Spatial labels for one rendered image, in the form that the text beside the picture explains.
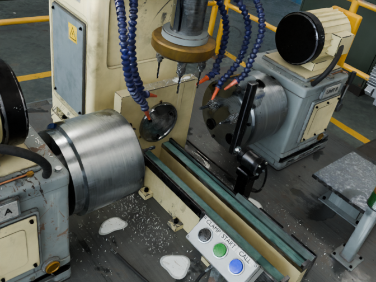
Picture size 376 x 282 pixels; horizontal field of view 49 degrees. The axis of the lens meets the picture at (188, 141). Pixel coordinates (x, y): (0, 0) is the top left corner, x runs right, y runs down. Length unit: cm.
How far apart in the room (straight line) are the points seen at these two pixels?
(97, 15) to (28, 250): 64
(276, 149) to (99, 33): 79
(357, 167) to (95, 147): 99
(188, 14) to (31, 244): 67
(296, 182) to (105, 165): 84
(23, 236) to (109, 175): 24
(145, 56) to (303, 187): 76
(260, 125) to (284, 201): 31
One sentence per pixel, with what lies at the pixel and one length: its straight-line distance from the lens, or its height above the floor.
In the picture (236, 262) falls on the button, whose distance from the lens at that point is 90.
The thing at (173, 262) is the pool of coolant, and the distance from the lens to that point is 122.
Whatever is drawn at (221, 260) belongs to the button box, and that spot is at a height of 106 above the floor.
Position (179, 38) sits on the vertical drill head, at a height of 135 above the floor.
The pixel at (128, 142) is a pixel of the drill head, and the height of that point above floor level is 114.
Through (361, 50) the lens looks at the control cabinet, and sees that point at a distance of 438.
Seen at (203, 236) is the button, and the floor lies 107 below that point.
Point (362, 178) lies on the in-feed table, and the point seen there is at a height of 92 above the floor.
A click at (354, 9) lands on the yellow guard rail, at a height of 98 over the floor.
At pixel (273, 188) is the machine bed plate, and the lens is 155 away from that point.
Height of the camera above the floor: 176
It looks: 35 degrees down
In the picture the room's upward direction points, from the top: 11 degrees clockwise
